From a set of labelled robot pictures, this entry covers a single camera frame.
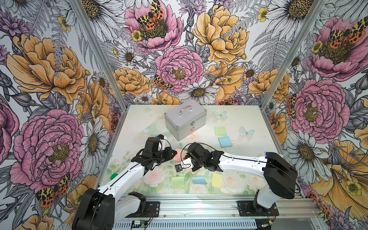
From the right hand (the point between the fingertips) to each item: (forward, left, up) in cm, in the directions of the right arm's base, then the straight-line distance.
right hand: (187, 158), depth 84 cm
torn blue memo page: (-10, -7, -8) cm, 14 cm away
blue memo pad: (+17, -26, -10) cm, 33 cm away
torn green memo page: (-10, +6, -8) cm, 15 cm away
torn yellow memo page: (-10, -17, -10) cm, 21 cm away
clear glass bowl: (+29, +21, -7) cm, 37 cm away
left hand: (+1, +7, +1) cm, 7 cm away
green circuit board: (-29, +24, -8) cm, 39 cm away
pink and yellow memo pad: (0, +4, +3) cm, 5 cm away
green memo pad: (+26, -25, -9) cm, 37 cm away
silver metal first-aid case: (+25, +2, +7) cm, 26 cm away
